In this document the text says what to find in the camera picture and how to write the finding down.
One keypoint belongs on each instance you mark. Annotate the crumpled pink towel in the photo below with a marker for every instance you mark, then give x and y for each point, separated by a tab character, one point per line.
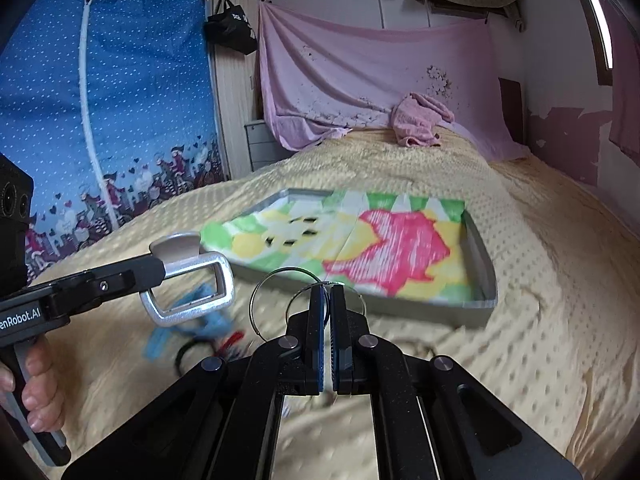
415	117

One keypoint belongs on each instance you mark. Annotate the silver carabiner bottle opener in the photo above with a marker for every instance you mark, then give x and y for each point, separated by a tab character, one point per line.
196	281

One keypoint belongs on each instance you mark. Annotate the silver key rings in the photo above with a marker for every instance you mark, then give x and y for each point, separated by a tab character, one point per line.
280	284

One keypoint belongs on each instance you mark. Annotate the grey drawer nightstand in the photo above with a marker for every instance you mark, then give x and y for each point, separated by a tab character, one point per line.
263	147

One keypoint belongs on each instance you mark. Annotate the dark wooden board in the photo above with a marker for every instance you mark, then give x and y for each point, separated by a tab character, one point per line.
512	108

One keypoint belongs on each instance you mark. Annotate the left pink curtain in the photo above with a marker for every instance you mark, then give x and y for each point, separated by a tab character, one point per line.
625	83

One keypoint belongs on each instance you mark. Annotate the wooden wardrobe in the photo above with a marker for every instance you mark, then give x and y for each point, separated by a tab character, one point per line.
237	98

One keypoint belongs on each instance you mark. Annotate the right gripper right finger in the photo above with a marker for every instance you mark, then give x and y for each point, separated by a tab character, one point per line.
431	418

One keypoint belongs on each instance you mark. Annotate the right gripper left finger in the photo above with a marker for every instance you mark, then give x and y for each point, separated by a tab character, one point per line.
221	419

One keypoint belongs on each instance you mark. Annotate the blue dotted wardrobe cover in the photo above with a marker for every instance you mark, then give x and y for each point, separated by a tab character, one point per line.
109	106

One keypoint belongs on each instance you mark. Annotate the black hanging bag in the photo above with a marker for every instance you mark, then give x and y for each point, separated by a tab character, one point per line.
229	27

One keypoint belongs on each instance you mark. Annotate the red cord charm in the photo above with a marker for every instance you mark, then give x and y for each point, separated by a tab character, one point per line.
232	347

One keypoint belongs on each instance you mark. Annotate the colourful paper tray liner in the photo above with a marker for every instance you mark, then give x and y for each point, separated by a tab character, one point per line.
345	244

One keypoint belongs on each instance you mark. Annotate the pink hanging bed sheet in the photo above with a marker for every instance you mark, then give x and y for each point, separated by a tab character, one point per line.
321	80

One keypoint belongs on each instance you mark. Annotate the light blue smart watch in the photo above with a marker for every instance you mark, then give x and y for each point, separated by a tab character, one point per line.
209	328

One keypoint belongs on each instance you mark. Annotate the person's left hand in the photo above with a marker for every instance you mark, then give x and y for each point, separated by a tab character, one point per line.
42	394

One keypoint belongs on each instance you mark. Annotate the grey metal tray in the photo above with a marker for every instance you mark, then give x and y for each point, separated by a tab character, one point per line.
480	269

